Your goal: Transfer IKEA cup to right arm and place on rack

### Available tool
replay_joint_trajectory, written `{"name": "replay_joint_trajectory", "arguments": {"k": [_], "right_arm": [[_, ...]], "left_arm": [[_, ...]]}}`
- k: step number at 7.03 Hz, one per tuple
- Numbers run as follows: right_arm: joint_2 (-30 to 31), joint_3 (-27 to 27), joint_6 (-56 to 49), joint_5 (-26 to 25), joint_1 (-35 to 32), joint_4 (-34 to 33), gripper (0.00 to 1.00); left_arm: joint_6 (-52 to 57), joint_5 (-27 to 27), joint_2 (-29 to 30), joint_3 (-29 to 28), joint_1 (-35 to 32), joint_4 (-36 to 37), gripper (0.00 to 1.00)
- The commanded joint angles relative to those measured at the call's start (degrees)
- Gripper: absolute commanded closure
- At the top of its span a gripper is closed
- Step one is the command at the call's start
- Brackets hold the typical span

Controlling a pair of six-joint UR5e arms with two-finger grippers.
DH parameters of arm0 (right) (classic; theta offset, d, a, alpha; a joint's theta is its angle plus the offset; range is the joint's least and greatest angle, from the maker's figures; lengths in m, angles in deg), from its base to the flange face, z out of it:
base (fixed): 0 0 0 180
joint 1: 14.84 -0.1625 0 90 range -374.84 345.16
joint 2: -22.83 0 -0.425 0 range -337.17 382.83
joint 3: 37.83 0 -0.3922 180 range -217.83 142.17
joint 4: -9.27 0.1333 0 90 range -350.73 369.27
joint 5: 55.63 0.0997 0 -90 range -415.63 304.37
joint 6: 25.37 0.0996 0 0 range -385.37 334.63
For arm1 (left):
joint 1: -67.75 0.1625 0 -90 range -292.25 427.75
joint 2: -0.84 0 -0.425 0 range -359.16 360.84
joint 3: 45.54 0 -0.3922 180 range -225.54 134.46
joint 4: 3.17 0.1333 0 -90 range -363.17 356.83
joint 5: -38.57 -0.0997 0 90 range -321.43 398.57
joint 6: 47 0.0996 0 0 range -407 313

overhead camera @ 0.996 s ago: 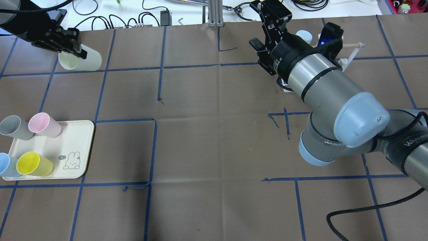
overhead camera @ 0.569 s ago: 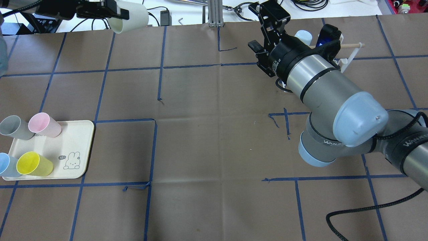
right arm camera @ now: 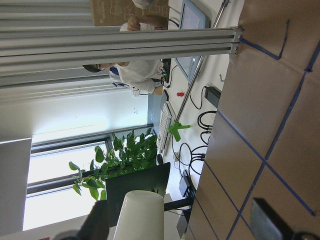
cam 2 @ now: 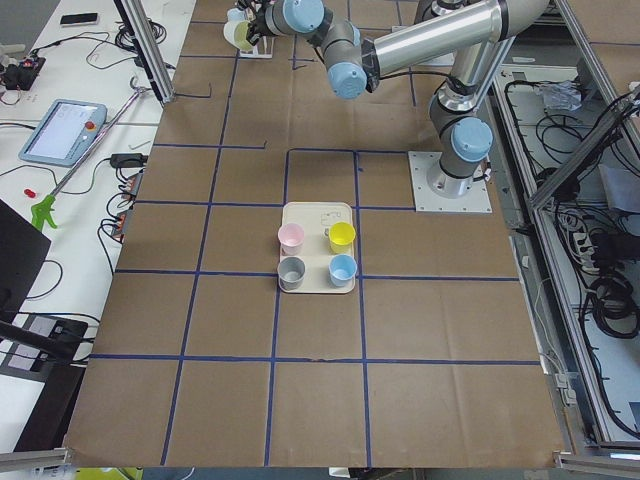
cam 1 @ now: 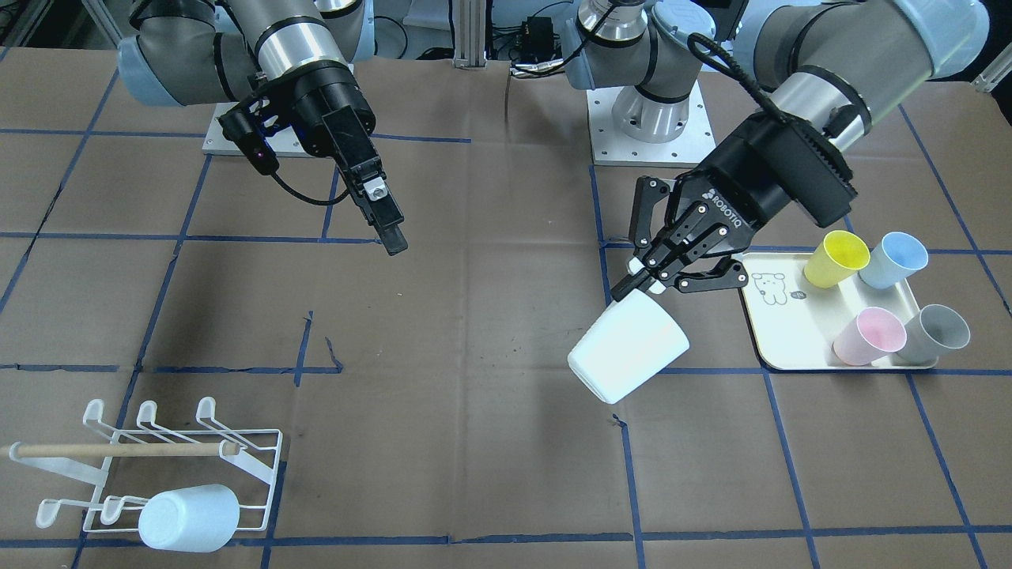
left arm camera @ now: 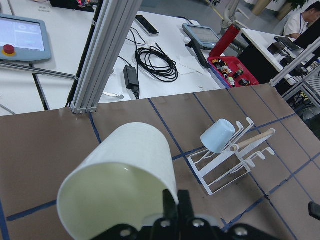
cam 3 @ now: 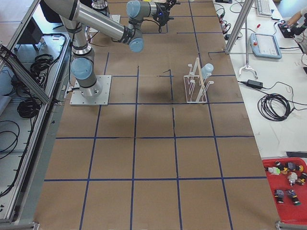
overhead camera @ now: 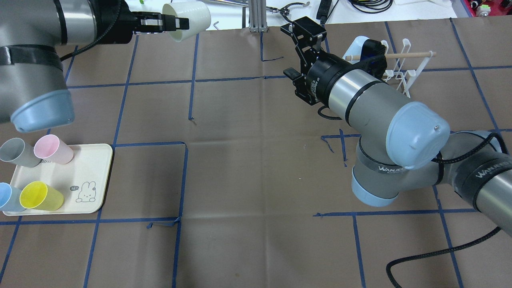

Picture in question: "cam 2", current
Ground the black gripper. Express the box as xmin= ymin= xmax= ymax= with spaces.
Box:
xmin=237 ymin=0 xmax=274 ymax=45

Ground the white plastic cup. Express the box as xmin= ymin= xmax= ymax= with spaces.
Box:
xmin=223 ymin=20 xmax=253 ymax=51

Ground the light blue plastic cup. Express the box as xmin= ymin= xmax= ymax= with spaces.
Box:
xmin=329 ymin=254 xmax=357 ymax=288
xmin=227 ymin=8 xmax=246 ymax=22

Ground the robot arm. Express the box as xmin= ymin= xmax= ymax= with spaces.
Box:
xmin=230 ymin=0 xmax=548 ymax=199

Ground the pink plastic cup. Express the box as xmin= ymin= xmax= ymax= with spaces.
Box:
xmin=277 ymin=223 xmax=305 ymax=255

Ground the yellow plastic cup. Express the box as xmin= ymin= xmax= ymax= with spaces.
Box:
xmin=328 ymin=222 xmax=356 ymax=254

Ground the grey plastic cup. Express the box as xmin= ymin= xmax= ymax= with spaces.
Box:
xmin=277 ymin=256 xmax=306 ymax=291

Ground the black power adapter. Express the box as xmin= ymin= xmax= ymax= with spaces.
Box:
xmin=109 ymin=153 xmax=148 ymax=169

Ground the cream plastic tray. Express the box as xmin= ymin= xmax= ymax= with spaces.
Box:
xmin=279 ymin=202 xmax=356 ymax=294

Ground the teach pendant tablet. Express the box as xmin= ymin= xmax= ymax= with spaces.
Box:
xmin=18 ymin=99 xmax=107 ymax=167

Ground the black computer monitor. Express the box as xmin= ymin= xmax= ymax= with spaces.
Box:
xmin=0 ymin=201 xmax=50 ymax=323

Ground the white wire cup rack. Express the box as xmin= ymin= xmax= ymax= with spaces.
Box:
xmin=239 ymin=37 xmax=275 ymax=60

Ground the aluminium frame post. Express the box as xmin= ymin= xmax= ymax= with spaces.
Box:
xmin=114 ymin=0 xmax=175 ymax=105

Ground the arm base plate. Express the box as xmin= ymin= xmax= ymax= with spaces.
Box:
xmin=408 ymin=151 xmax=492 ymax=214

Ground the green handled reacher grabber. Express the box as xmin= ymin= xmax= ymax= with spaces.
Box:
xmin=31 ymin=86 xmax=151 ymax=231

